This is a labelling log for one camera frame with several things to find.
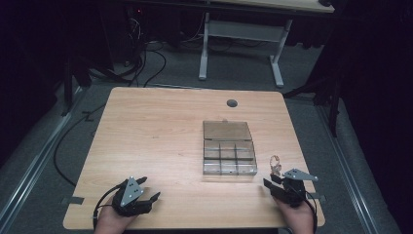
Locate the person's left hand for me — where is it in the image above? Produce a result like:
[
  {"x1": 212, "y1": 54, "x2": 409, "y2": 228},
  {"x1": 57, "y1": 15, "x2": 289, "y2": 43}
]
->
[{"x1": 94, "y1": 194, "x2": 138, "y2": 234}]

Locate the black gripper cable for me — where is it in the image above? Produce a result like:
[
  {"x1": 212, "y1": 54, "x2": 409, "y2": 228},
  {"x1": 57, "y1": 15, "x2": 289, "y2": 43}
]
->
[
  {"x1": 92, "y1": 182, "x2": 125, "y2": 230},
  {"x1": 304, "y1": 190, "x2": 319, "y2": 234}
]

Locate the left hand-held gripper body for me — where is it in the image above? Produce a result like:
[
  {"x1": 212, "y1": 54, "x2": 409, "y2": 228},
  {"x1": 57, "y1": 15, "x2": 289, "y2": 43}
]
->
[{"x1": 111, "y1": 175, "x2": 154, "y2": 218}]

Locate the metal floor rail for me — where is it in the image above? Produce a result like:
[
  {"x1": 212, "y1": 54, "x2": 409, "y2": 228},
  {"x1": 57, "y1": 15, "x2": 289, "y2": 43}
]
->
[
  {"x1": 0, "y1": 87, "x2": 84, "y2": 230},
  {"x1": 316, "y1": 103, "x2": 382, "y2": 234}
]

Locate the clear plastic compartment box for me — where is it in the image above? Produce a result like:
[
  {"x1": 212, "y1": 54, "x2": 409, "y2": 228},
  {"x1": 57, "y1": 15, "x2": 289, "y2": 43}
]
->
[{"x1": 202, "y1": 119, "x2": 258, "y2": 176}]

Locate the black metal stand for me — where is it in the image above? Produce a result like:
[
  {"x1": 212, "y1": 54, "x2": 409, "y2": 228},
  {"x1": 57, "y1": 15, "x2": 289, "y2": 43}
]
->
[
  {"x1": 60, "y1": 53, "x2": 94, "y2": 117},
  {"x1": 282, "y1": 72, "x2": 344, "y2": 138}
]

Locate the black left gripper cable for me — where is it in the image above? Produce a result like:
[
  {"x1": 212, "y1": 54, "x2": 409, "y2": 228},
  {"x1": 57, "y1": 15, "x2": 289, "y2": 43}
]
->
[{"x1": 92, "y1": 182, "x2": 125, "y2": 230}]

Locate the person's right hand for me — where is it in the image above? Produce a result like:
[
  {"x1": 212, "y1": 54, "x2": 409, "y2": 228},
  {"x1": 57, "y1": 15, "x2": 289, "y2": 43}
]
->
[{"x1": 273, "y1": 196, "x2": 317, "y2": 234}]

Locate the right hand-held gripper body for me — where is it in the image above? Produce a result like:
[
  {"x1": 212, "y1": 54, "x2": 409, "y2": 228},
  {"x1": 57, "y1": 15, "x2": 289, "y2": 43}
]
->
[{"x1": 276, "y1": 168, "x2": 319, "y2": 209}]

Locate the black floor cable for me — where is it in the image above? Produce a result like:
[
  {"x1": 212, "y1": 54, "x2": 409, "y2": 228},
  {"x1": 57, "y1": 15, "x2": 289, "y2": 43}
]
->
[{"x1": 53, "y1": 102, "x2": 109, "y2": 188}]

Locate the bundle of black cables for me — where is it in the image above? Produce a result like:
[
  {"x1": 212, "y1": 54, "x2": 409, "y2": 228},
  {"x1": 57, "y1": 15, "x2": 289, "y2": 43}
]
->
[{"x1": 87, "y1": 8, "x2": 168, "y2": 89}]

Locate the small gold jewellery piece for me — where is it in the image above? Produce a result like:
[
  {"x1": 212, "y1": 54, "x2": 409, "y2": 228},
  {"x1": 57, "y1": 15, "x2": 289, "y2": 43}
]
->
[{"x1": 269, "y1": 154, "x2": 282, "y2": 176}]

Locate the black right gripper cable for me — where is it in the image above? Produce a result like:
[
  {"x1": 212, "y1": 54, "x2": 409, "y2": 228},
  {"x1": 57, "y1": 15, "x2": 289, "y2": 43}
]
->
[{"x1": 304, "y1": 190, "x2": 319, "y2": 234}]

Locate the white metal desk frame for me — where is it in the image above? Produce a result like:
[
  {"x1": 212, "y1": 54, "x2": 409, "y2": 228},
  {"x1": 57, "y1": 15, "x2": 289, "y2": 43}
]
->
[{"x1": 198, "y1": 12, "x2": 294, "y2": 89}]

